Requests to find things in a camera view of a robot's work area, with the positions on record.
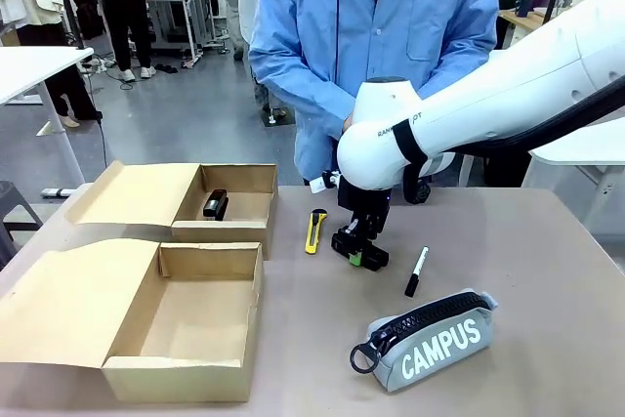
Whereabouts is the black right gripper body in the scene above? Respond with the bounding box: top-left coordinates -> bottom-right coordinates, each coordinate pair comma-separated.
338,176 -> 393,238

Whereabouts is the black stapler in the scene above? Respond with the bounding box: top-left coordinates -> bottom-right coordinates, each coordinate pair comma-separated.
330,225 -> 391,272
202,188 -> 229,221

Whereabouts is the grey CAMPUS pencil case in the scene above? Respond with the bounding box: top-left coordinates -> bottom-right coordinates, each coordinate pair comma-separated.
349,288 -> 500,395

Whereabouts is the small cardboard box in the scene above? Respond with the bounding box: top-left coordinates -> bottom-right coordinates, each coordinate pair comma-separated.
65,160 -> 280,262

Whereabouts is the person's left forearm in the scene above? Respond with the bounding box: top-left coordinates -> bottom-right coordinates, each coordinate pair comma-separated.
414,40 -> 495,102

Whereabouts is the person's right forearm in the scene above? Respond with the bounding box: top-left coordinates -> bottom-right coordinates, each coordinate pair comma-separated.
247,40 -> 358,138

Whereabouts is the large open cardboard box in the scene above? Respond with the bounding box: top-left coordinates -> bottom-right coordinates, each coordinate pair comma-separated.
0,238 -> 266,404

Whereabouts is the yellow utility knife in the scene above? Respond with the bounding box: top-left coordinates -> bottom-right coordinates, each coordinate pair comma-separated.
304,208 -> 329,256

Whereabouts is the black white marker pen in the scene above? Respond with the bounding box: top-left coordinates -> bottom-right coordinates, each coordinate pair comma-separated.
403,244 -> 432,299

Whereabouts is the person in blue shirt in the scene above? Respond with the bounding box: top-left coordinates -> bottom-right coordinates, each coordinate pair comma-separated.
247,0 -> 501,187

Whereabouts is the white table with grey legs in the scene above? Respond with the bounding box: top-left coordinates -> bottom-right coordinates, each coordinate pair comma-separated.
524,116 -> 625,243

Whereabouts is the person in white shirt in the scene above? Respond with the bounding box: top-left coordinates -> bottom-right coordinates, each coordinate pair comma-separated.
226,0 -> 274,63

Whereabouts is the background workbench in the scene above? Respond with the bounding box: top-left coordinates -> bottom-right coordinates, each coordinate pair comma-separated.
145,0 -> 227,63

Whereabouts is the person in black clothes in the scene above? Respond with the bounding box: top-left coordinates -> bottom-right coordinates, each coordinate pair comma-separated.
81,0 -> 158,84

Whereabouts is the grey stool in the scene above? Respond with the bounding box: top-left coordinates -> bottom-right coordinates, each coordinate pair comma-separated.
0,180 -> 45,270

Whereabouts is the white side table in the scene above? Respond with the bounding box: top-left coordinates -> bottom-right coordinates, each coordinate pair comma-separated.
0,45 -> 96,185

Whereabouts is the black strap on arm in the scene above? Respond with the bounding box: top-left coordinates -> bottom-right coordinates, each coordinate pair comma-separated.
393,118 -> 431,167

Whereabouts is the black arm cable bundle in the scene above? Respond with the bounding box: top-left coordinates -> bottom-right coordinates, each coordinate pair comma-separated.
402,78 -> 625,206

